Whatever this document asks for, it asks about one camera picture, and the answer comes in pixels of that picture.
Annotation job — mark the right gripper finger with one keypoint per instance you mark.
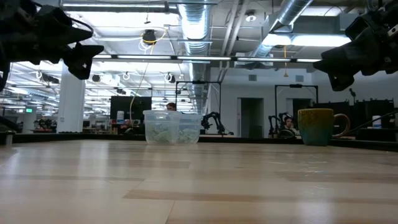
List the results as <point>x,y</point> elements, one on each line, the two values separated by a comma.
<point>345,59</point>
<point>342,82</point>

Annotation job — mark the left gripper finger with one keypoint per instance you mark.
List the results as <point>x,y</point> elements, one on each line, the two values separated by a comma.
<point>81,68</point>
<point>85,50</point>

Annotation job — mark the green candy wrapper packet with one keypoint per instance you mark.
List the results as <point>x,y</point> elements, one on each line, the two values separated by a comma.
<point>192,140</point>
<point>193,133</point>
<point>183,137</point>
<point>163,140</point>
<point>168,130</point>
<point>154,135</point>

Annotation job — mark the clear plastic deli cup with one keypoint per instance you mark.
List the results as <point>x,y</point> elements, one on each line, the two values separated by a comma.
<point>194,121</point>
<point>161,118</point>

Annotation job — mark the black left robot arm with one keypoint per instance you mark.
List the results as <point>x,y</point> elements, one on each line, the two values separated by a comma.
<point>7,25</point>

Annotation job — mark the black background robot arm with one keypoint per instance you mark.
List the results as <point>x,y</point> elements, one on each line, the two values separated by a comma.
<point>275,123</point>
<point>214,116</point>

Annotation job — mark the white structural column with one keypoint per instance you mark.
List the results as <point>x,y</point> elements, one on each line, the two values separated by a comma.
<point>71,102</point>

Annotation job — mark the ceiling light fixture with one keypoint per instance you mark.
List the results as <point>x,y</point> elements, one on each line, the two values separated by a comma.
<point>311,40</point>

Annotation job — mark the olive and teal ceramic mug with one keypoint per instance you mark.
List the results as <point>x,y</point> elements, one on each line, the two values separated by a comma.
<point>315,127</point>

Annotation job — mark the white container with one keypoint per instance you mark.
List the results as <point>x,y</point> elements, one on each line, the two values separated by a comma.
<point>377,122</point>

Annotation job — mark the black monitor screen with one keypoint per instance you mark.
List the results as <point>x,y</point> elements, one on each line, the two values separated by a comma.
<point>124,105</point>

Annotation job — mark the white bottle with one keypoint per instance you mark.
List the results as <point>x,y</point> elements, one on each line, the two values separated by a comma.
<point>120,117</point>

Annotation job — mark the green exit sign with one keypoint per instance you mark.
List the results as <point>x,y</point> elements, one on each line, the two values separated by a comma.
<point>29,110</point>

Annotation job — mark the person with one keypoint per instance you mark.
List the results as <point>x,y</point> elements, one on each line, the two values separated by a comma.
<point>289,123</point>
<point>171,106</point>

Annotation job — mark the overhead LED light bar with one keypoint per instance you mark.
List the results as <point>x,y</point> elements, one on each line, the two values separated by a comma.
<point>174,58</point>

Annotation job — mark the dark partition wall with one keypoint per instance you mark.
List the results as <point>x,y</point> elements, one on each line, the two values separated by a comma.
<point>363,115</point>

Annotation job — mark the black rig frame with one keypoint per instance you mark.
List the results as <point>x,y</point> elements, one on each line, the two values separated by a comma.
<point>199,82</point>
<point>295,85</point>

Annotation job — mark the black overhead camera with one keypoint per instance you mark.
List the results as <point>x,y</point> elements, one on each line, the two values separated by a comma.
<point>149,36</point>

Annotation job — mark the black aluminium table frame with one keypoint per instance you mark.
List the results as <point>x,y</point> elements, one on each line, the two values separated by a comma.
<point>93,137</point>

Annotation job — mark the silver round air duct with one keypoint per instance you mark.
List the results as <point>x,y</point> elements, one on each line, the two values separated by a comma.
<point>289,12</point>
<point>194,25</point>

